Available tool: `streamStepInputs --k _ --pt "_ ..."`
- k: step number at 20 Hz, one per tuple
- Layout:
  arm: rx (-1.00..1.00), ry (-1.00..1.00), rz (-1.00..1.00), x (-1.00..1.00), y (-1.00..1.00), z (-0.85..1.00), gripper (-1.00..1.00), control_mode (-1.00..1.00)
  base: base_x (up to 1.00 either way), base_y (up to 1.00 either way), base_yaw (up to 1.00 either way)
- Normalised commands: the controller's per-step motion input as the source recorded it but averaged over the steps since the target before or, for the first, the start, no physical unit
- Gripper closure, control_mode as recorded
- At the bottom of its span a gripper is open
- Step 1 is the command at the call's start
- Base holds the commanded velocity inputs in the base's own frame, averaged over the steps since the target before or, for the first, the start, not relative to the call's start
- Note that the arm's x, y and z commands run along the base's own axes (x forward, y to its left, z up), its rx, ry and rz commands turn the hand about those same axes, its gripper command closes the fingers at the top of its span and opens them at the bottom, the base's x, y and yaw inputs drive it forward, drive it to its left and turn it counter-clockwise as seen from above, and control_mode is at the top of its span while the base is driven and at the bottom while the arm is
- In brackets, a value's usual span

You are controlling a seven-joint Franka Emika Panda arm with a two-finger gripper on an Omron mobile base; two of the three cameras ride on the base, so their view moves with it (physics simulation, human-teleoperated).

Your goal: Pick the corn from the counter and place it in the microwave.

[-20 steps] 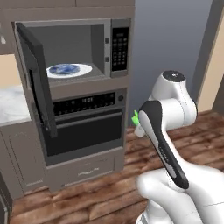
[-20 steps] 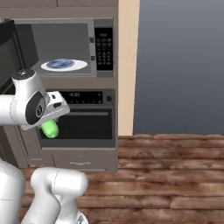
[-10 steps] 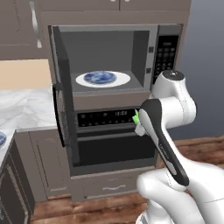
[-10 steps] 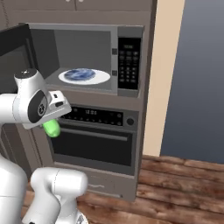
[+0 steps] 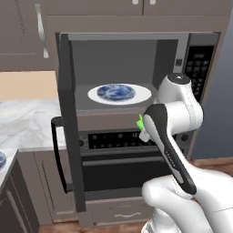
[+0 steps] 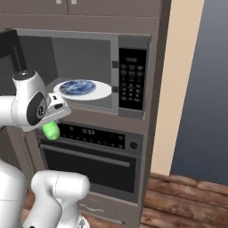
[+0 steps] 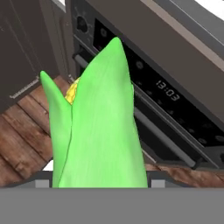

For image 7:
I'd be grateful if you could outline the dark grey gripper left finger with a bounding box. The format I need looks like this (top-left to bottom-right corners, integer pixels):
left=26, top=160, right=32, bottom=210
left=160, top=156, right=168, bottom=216
left=10, top=171, right=54, bottom=189

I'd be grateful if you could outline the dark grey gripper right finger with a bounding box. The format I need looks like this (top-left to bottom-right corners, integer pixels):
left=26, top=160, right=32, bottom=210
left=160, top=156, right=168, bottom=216
left=146, top=171, right=189, bottom=189

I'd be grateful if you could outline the green corn cob with husk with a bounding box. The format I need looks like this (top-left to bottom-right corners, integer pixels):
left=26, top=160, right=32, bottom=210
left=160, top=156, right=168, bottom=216
left=39, top=36, right=149, bottom=189

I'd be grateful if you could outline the black oven door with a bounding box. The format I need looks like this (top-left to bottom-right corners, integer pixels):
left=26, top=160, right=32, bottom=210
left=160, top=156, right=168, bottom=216
left=73, top=59, right=193, bottom=165

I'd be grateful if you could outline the black oven with clock display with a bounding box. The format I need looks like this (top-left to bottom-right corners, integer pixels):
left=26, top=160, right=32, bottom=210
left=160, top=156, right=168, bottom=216
left=70, top=0, right=224, bottom=171

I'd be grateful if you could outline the grey oven door handle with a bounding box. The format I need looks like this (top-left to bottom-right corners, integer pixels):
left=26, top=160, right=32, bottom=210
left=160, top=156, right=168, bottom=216
left=72, top=52, right=204, bottom=171

